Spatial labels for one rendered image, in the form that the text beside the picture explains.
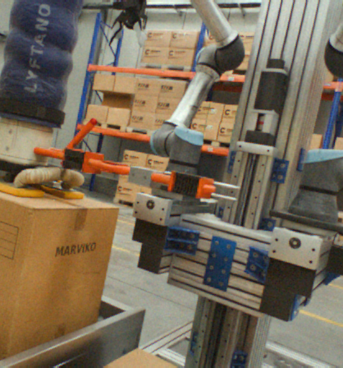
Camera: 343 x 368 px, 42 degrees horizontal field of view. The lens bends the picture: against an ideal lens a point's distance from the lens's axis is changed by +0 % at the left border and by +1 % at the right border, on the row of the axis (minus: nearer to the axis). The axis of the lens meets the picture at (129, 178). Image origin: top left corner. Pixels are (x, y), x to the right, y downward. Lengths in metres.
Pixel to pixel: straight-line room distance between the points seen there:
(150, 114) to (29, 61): 8.13
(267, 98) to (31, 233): 1.00
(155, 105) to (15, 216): 8.36
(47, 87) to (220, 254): 0.81
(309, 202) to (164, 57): 8.25
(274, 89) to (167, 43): 8.01
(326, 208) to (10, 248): 0.97
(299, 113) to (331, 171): 0.31
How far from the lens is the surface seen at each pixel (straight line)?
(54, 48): 1.38
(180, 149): 1.67
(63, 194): 1.37
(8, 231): 1.17
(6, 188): 1.26
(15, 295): 1.17
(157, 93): 9.45
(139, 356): 1.41
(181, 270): 1.67
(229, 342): 1.78
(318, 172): 1.52
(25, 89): 1.34
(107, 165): 1.18
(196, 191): 1.05
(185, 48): 9.43
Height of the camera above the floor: 1.12
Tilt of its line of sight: 3 degrees down
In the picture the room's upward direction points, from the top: 11 degrees clockwise
